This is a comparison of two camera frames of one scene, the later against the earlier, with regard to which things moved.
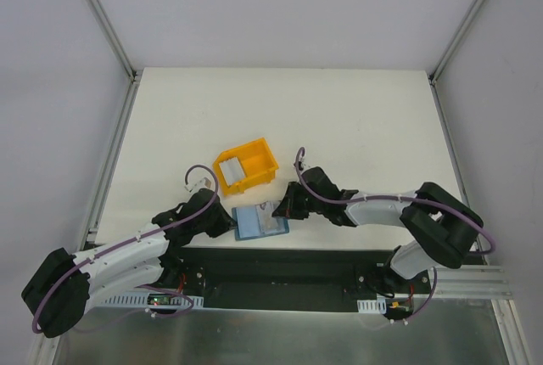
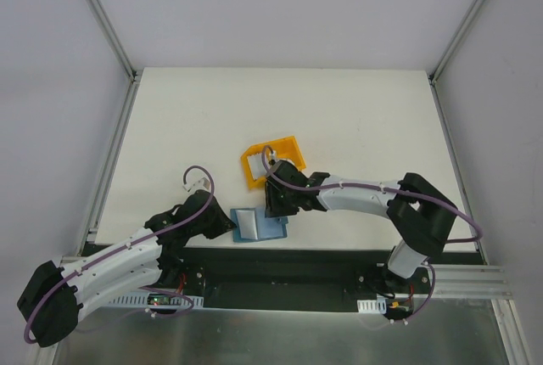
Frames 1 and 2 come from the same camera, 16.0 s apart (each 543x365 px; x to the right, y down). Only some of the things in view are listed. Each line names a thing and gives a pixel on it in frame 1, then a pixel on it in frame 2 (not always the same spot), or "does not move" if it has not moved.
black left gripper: [221, 221] does not move
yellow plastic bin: [257, 161] to [255, 164]
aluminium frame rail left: [110, 32] does not move
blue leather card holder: [249, 223] does not move
